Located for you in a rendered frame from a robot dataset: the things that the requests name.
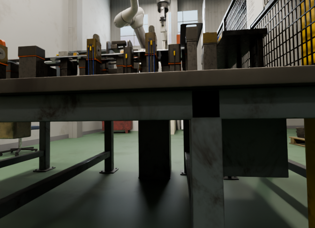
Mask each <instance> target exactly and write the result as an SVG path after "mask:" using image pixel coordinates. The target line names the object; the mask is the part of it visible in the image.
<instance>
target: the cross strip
mask: <svg viewBox="0 0 315 228"><path fill-rule="evenodd" d="M187 25H196V26H197V35H198V40H197V46H198V42H199V39H200V35H201V32H202V28H203V23H183V24H181V25H180V44H181V48H184V44H185V42H186V38H185V37H186V26H187Z"/></svg>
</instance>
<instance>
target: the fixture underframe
mask: <svg viewBox="0 0 315 228"><path fill-rule="evenodd" d="M309 118H315V85H311V86H283V87H254V88H225V89H196V90H167V91H125V92H96V93H67V94H38V95H9V96H0V139H17V138H24V137H30V136H31V122H39V151H35V152H30V153H26V154H22V155H18V156H14V157H10V158H6V159H2V160H0V168H2V167H7V166H10V165H13V164H16V163H20V162H23V161H27V160H31V159H34V158H38V157H39V168H38V169H35V170H33V172H47V171H49V170H52V169H54V168H56V167H50V122H88V121H104V125H105V151H104V152H102V153H100V154H97V155H95V156H93V157H91V158H89V159H86V160H84V161H82V162H80V163H78V164H76V165H73V166H71V167H69V168H67V169H65V170H62V171H60V172H58V173H56V174H54V175H52V176H49V177H47V178H45V179H43V180H41V181H39V182H37V183H34V184H32V185H30V186H28V187H26V188H23V189H21V190H19V191H17V192H15V193H12V194H10V195H8V196H6V197H4V198H2V199H0V219H1V218H2V217H4V216H6V215H8V214H9V213H11V212H13V211H15V210H16V209H18V208H20V207H22V206H23V205H25V204H27V203H29V202H30V201H32V200H34V199H36V198H38V197H39V196H41V195H43V194H45V193H46V192H48V191H50V190H52V189H54V188H55V187H57V186H59V185H61V184H62V183H64V182H66V181H67V180H69V179H71V178H73V177H75V176H76V175H78V174H80V173H81V172H83V171H85V170H87V169H88V168H90V167H92V166H94V165H96V164H97V163H99V162H101V161H103V160H105V168H104V169H103V170H102V171H100V172H99V173H106V174H114V173H115V172H116V171H117V170H118V168H114V136H113V121H161V120H183V140H184V169H181V170H180V175H187V183H188V192H189V201H190V211H191V228H225V212H224V178H223V176H239V177H279V178H288V177H289V172H288V170H291V171H293V172H295V173H297V174H299V175H301V176H303V177H305V178H307V175H306V166H305V165H302V164H300V163H298V162H295V161H293V160H290V159H288V149H287V125H286V119H309Z"/></svg>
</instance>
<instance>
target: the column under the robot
mask: <svg viewBox="0 0 315 228"><path fill-rule="evenodd" d="M138 150H139V177H138V178H142V179H171V173H172V162H171V120H161V121H138Z"/></svg>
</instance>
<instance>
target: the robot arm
mask: <svg viewBox="0 0 315 228"><path fill-rule="evenodd" d="M130 1H131V7H130V8H128V9H126V10H124V11H122V12H120V13H119V14H118V15H116V17H115V19H114V25H115V26H116V27H117V28H123V27H126V26H129V25H130V26H131V28H132V29H134V31H135V34H136V37H137V39H138V42H139V44H140V47H141V49H145V33H146V32H145V29H144V27H143V24H144V22H143V19H144V10H143V9H142V8H141V7H139V4H138V0H130ZM169 5H170V0H157V11H158V12H159V13H160V20H159V21H160V32H162V41H166V32H167V31H166V13H167V12H168V11H169ZM161 68H162V67H161V64H160V62H159V69H158V71H159V72H162V69H161Z"/></svg>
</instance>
